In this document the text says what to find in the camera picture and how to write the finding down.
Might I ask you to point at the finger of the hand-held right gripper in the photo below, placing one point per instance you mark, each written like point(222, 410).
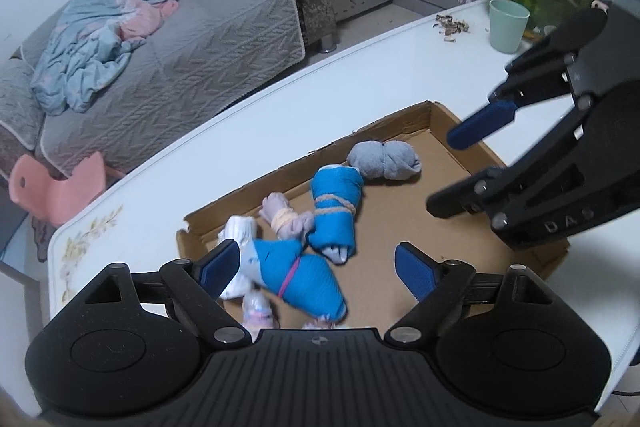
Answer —
point(465, 198)
point(480, 127)

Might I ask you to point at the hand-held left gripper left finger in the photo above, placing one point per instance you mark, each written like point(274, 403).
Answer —
point(220, 267)

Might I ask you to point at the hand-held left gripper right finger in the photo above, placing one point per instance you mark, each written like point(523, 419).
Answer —
point(415, 272)

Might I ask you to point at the small white purple patterned bundle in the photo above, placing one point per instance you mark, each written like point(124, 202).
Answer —
point(257, 309)

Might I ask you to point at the shallow cardboard box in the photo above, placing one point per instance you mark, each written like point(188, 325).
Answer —
point(400, 217)

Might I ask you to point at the lilac sock bundle yellow band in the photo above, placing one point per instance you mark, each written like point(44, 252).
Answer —
point(295, 224)

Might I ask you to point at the blue sock bundle pink band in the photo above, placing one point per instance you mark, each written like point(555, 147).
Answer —
point(310, 282)

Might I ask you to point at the grey sock bundle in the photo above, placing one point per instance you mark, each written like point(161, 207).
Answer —
point(380, 159)

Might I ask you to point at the small white striped bundle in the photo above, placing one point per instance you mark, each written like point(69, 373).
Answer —
point(320, 323)

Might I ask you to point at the green cup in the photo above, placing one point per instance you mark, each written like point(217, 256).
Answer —
point(507, 29)

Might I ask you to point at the pile of seed shells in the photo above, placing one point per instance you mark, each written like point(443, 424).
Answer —
point(450, 27)

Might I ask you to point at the orange peel piece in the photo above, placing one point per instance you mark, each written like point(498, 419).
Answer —
point(532, 36)

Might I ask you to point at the pink plastic stool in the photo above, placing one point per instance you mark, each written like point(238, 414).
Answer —
point(55, 199)

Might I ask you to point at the grey quilted sofa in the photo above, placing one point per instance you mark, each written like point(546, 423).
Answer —
point(200, 57)

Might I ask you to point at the light blue pink blanket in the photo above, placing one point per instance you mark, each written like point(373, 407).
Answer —
point(85, 57)

